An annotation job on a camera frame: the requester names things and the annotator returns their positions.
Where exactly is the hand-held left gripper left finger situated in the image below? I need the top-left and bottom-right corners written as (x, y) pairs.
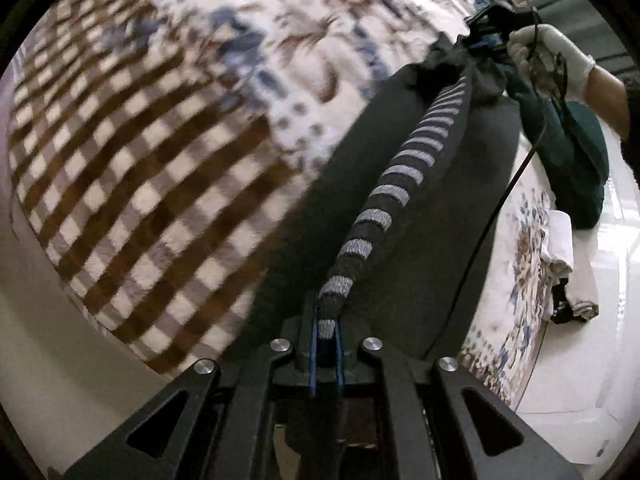
top-left (60, 305), bottom-right (322, 480)

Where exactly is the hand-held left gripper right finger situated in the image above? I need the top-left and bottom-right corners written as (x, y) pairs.
top-left (338, 310), bottom-right (584, 480)

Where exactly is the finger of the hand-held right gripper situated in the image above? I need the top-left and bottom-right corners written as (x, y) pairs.
top-left (469, 32), bottom-right (505, 55)

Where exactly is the person's right forearm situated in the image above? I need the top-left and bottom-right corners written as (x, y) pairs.
top-left (584, 66), bottom-right (634, 144)

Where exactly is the person's right hand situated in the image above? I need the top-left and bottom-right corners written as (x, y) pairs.
top-left (507, 24), bottom-right (597, 104)

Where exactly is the grey upholstered furniture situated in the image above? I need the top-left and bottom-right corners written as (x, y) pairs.
top-left (520, 0), bottom-right (632, 63)

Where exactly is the dark green cloth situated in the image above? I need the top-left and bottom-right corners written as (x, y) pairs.
top-left (504, 67), bottom-right (612, 232)

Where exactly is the white folded cloth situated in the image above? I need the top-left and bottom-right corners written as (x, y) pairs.
top-left (539, 209), bottom-right (575, 279)

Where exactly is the black folded cloth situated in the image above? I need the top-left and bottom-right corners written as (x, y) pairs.
top-left (549, 280), bottom-right (577, 325)

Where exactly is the beige folded cloth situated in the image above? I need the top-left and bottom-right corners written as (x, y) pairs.
top-left (564, 240), bottom-right (600, 322)

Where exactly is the patterned checkered blanket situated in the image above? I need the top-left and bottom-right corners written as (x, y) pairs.
top-left (7, 0), bottom-right (553, 407)

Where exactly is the black cable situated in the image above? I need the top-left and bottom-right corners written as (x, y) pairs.
top-left (422, 20), bottom-right (570, 361)

